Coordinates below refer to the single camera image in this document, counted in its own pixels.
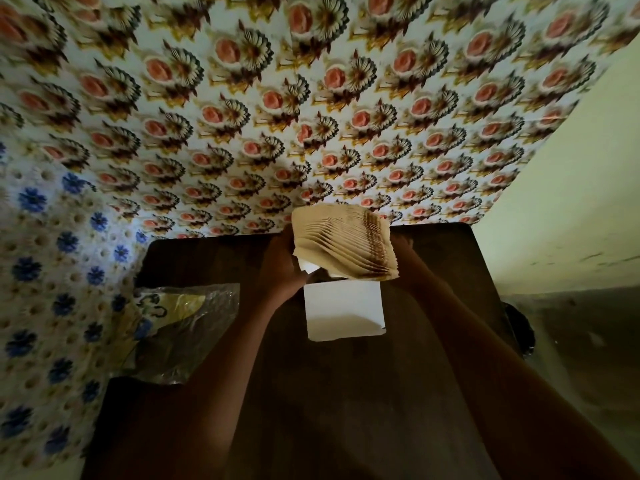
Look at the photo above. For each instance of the white paper sheet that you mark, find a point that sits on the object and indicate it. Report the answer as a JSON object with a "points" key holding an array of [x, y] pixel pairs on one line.
{"points": [[344, 309]]}

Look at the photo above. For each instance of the clear plastic bag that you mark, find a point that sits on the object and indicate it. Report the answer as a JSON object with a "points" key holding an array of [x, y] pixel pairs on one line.
{"points": [[170, 334]]}

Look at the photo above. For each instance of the stack of beige paper sheets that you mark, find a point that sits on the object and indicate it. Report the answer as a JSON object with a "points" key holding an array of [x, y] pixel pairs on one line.
{"points": [[345, 242]]}

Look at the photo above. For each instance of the person's right forearm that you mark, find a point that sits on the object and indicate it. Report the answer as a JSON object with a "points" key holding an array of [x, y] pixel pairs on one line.
{"points": [[500, 384]]}

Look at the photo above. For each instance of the black round object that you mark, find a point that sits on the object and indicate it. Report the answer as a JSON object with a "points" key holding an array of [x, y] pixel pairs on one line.
{"points": [[520, 332]]}

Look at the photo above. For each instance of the person's left hand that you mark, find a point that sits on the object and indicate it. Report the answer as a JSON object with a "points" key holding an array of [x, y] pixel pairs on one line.
{"points": [[281, 274]]}

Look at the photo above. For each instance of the person's left forearm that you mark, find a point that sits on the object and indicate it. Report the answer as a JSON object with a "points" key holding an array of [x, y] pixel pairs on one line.
{"points": [[200, 394]]}

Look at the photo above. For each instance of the dark wooden table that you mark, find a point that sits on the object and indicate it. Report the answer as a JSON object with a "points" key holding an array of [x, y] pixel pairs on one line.
{"points": [[320, 374]]}

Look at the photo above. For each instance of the person's right hand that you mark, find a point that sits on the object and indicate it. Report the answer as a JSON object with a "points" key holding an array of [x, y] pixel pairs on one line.
{"points": [[406, 259]]}

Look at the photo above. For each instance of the person's left thumb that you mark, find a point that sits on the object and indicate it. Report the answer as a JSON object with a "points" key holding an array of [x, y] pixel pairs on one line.
{"points": [[301, 277]]}

